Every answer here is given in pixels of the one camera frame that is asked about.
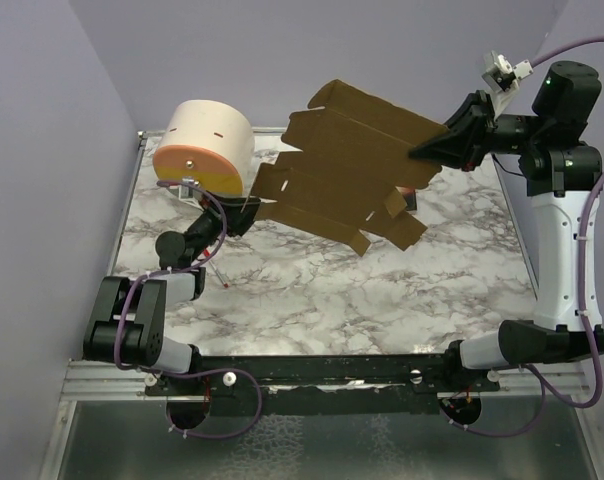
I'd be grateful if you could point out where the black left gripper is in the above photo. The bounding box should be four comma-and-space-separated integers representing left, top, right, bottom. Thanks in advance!
186, 190, 267, 263

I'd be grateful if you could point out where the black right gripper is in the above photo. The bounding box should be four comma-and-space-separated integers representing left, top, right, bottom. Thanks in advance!
409, 88, 547, 172

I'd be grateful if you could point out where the brown cardboard box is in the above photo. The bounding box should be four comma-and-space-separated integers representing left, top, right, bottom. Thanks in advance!
250, 80, 447, 255

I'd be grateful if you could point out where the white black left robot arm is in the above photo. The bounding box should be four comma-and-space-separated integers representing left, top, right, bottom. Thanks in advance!
82, 196, 261, 395

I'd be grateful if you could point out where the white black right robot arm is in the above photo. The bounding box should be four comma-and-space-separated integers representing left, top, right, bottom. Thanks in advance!
409, 56, 604, 391

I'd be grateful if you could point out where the cream cylindrical container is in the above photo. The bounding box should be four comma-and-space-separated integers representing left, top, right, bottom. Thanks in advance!
152, 100, 255, 197

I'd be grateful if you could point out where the dark book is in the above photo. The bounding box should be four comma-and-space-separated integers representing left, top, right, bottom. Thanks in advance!
398, 187, 418, 212

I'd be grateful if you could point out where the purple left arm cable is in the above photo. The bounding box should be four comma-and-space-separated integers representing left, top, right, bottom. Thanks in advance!
112, 182, 262, 441

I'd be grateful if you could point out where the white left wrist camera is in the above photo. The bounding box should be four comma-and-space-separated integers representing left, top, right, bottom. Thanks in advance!
156, 177, 202, 204

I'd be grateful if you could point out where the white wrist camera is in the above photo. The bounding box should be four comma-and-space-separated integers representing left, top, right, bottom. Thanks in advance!
156, 177, 202, 204
482, 51, 533, 118

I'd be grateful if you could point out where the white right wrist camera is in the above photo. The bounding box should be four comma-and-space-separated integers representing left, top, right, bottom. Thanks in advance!
482, 51, 533, 118

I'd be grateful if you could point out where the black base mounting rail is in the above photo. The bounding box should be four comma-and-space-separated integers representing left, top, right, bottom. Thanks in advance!
145, 350, 499, 417

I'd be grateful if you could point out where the aluminium frame rail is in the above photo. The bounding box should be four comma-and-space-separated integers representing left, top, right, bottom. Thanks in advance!
61, 361, 146, 402

